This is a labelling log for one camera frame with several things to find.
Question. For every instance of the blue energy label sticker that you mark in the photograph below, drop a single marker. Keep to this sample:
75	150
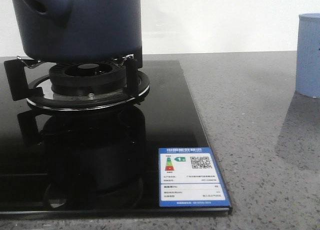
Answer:
190	177

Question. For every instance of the black gas burner head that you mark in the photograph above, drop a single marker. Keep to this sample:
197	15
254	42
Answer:
81	79

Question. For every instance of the dark blue cooking pot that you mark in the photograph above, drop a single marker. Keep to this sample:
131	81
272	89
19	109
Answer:
79	30

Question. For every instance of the black glass gas stove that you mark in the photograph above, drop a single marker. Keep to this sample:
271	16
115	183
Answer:
99	163

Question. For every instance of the black metal pot support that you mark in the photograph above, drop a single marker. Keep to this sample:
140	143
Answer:
39	93

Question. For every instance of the light blue ribbed cup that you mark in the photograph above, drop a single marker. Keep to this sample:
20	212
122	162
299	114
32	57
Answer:
308	55

